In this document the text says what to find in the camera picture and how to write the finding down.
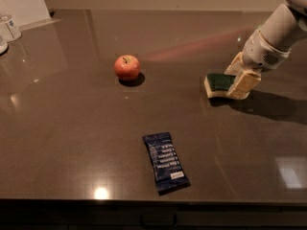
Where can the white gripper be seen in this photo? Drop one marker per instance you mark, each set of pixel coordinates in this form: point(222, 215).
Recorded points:
point(260, 53)

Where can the blue rxbar blueberry wrapper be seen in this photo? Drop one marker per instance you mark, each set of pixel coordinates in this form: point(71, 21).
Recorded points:
point(167, 170)

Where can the clear plastic water bottle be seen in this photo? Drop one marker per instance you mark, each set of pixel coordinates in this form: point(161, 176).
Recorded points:
point(8, 29)

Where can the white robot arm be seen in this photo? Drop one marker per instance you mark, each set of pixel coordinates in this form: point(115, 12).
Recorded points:
point(285, 27)

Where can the white container at left edge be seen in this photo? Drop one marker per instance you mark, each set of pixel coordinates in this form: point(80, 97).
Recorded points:
point(3, 45)

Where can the white board leaning on wall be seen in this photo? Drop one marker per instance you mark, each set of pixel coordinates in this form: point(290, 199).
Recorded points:
point(26, 12)

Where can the red apple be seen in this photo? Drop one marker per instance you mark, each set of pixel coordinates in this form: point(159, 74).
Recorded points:
point(127, 68)

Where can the green and yellow sponge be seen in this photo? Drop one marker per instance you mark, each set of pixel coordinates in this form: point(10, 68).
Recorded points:
point(217, 85)

